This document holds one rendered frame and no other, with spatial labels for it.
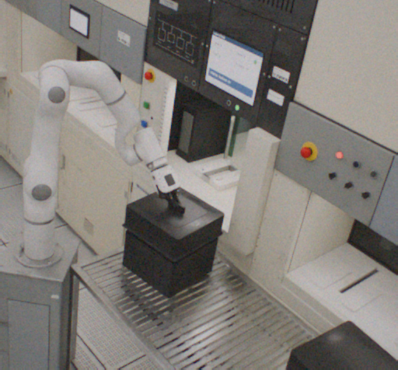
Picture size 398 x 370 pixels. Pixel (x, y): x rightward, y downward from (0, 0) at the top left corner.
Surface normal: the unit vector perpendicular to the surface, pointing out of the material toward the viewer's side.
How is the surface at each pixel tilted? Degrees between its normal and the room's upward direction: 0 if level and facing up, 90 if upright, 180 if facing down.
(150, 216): 0
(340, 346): 0
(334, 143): 90
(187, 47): 90
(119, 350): 0
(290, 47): 90
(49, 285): 90
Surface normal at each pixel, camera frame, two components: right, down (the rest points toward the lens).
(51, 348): -0.07, 0.48
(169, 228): 0.15, -0.86
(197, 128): 0.65, 0.46
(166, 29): -0.75, 0.22
